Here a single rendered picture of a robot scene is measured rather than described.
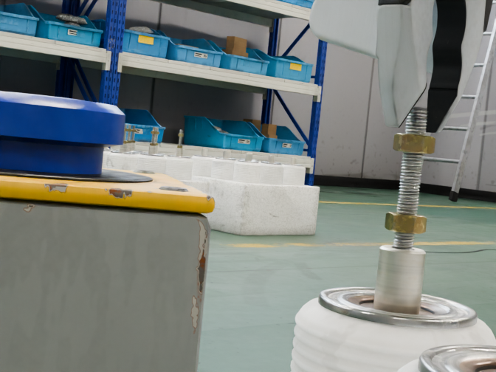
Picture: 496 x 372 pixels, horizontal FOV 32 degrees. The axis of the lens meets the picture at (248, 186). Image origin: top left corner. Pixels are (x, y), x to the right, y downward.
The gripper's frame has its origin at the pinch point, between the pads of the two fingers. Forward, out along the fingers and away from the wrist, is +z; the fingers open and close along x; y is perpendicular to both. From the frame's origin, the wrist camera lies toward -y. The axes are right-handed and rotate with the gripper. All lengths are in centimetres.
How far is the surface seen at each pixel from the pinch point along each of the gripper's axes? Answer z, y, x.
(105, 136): 2.8, -5.7, 25.0
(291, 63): -56, 348, -458
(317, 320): 10.5, 2.4, 4.2
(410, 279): 8.3, -0.2, 0.7
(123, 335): 6.3, -7.8, 26.0
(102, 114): 2.4, -5.8, 25.2
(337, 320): 10.2, 1.3, 4.2
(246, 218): 29, 163, -191
